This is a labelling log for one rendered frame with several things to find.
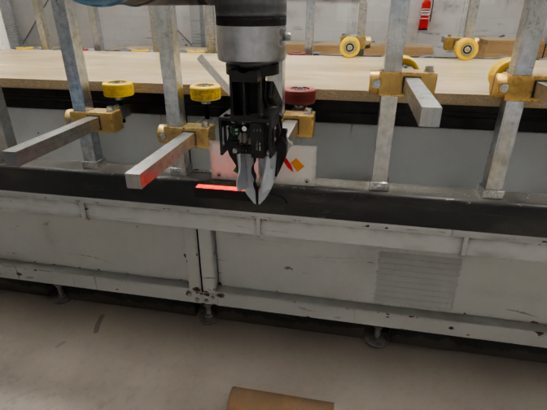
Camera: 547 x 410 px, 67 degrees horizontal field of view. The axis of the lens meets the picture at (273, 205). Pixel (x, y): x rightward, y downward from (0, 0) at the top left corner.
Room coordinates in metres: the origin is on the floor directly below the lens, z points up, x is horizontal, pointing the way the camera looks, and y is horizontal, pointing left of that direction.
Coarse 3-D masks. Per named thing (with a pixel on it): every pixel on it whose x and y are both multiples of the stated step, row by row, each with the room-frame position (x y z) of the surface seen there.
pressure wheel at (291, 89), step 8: (288, 88) 1.07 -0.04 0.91; (296, 88) 1.08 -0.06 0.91; (304, 88) 1.08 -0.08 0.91; (312, 88) 1.07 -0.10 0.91; (288, 96) 1.04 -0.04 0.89; (296, 96) 1.03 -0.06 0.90; (304, 96) 1.03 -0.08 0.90; (312, 96) 1.04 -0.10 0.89; (296, 104) 1.03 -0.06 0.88; (304, 104) 1.03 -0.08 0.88
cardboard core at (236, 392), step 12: (240, 396) 0.84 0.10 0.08; (252, 396) 0.84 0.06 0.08; (264, 396) 0.84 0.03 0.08; (276, 396) 0.84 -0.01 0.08; (288, 396) 0.84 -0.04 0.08; (228, 408) 0.82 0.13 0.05; (240, 408) 0.81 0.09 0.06; (252, 408) 0.81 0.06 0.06; (264, 408) 0.81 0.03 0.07; (276, 408) 0.80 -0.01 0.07; (288, 408) 0.80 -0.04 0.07; (300, 408) 0.80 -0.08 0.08; (312, 408) 0.80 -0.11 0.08; (324, 408) 0.80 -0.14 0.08
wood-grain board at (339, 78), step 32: (0, 64) 1.58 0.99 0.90; (32, 64) 1.58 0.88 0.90; (96, 64) 1.58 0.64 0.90; (128, 64) 1.58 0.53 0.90; (192, 64) 1.58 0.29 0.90; (224, 64) 1.58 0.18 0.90; (288, 64) 1.58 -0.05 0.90; (320, 64) 1.58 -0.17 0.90; (352, 64) 1.58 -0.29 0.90; (448, 64) 1.58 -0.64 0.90; (480, 64) 1.58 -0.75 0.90; (544, 64) 1.58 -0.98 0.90; (320, 96) 1.10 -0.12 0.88; (352, 96) 1.08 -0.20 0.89; (448, 96) 1.04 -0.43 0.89; (480, 96) 1.02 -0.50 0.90
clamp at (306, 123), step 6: (282, 114) 0.94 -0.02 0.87; (288, 114) 0.95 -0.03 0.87; (294, 114) 0.95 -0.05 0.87; (300, 114) 0.95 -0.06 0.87; (312, 114) 0.95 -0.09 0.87; (282, 120) 0.94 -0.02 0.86; (300, 120) 0.93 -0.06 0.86; (306, 120) 0.93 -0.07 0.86; (312, 120) 0.93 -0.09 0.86; (300, 126) 0.93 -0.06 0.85; (306, 126) 0.93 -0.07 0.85; (312, 126) 0.92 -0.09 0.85; (300, 132) 0.93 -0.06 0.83; (306, 132) 0.93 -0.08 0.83; (312, 132) 0.93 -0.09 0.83
